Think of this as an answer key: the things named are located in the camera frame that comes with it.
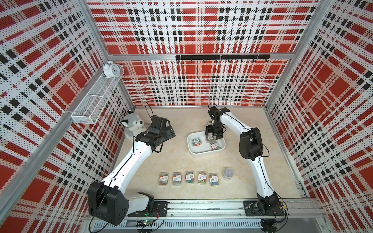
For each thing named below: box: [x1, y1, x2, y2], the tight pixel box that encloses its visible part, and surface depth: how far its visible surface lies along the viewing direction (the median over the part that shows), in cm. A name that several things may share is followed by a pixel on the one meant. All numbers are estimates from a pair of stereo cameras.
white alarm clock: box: [102, 60, 121, 78], surface depth 83 cm
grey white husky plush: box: [120, 113, 148, 140], surface depth 90 cm
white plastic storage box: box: [186, 131, 227, 155], surface depth 98 cm
